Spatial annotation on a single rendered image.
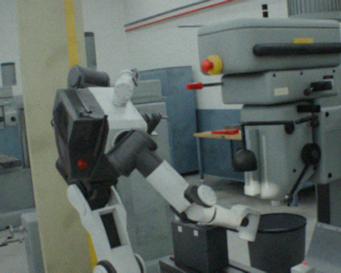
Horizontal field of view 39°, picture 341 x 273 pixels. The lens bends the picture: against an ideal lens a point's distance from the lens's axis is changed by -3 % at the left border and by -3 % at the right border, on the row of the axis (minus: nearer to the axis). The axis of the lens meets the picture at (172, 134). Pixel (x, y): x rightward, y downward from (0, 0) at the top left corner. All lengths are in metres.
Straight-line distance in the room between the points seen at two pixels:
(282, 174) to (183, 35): 8.07
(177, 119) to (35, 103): 6.08
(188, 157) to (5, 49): 4.35
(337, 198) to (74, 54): 1.86
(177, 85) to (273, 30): 7.48
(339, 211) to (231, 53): 0.87
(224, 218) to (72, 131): 0.60
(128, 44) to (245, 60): 10.07
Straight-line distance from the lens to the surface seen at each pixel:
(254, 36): 1.45
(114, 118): 1.71
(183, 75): 9.02
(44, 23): 3.11
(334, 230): 2.05
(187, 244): 2.10
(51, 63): 3.09
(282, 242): 3.62
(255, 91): 1.53
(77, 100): 1.76
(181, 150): 9.00
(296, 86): 1.57
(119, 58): 11.43
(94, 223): 1.92
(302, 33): 1.59
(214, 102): 8.87
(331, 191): 2.04
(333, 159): 1.71
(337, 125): 1.72
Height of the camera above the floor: 1.72
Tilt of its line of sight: 6 degrees down
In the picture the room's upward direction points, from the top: 5 degrees counter-clockwise
